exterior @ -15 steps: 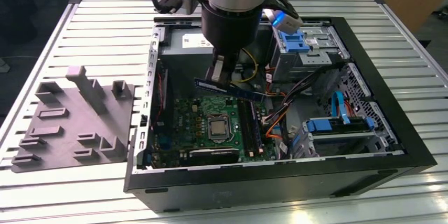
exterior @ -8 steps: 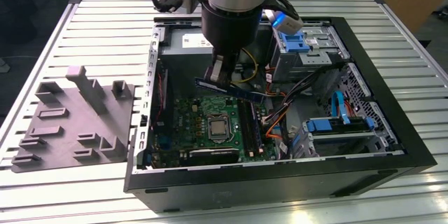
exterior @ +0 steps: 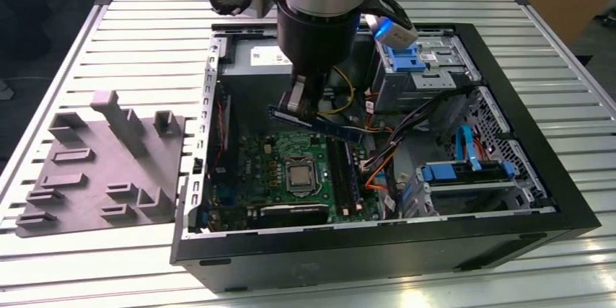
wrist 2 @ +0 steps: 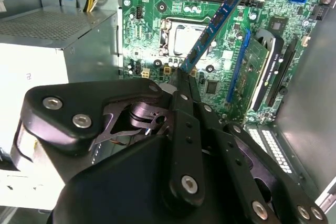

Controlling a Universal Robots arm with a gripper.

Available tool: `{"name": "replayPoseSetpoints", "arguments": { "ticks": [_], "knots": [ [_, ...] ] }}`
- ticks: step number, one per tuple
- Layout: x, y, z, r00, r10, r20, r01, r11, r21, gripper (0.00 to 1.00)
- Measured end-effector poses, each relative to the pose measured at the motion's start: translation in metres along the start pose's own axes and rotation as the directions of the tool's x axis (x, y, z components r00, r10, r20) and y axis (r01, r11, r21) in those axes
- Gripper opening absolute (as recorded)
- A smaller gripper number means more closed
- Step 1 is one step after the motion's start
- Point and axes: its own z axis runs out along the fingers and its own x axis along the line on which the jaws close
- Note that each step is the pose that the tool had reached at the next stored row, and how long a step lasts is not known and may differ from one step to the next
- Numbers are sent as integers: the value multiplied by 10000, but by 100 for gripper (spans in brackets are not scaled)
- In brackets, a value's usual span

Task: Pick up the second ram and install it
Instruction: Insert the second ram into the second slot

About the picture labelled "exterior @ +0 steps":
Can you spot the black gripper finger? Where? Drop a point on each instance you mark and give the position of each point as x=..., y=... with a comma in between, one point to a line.
x=298, y=91
x=320, y=91

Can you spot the black graphics card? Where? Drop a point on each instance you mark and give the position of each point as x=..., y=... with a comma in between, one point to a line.
x=294, y=216

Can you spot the silver CPU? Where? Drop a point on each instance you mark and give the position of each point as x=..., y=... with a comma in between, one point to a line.
x=299, y=174

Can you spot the blue drive latch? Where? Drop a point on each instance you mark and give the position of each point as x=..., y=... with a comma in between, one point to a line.
x=407, y=61

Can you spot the green motherboard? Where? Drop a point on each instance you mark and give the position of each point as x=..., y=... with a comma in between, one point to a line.
x=255, y=149

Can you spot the CPU socket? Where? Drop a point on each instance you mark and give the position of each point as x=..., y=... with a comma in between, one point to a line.
x=300, y=193

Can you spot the black RAM slot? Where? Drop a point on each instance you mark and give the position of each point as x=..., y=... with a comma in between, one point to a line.
x=332, y=171

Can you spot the grey power supply unit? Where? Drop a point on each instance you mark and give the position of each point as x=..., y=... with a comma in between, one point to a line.
x=250, y=95

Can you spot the grey stand foot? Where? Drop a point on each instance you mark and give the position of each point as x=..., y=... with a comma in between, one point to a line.
x=6, y=93

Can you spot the grey parts rack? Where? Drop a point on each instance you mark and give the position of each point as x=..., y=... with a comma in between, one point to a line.
x=111, y=163

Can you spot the RAM stick with label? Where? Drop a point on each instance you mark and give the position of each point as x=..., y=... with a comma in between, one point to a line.
x=336, y=131

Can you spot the black PC case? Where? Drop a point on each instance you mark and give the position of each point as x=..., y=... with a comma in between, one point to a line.
x=336, y=261

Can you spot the RAM stick black chips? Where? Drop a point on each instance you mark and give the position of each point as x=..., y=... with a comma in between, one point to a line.
x=347, y=178

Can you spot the metal drive cage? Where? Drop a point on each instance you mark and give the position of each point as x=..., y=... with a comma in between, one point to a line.
x=434, y=82

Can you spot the metal disk bay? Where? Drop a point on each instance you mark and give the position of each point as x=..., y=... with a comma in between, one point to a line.
x=471, y=187

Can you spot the hard disk in blue carrier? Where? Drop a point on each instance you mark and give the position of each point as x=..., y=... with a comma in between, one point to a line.
x=440, y=171

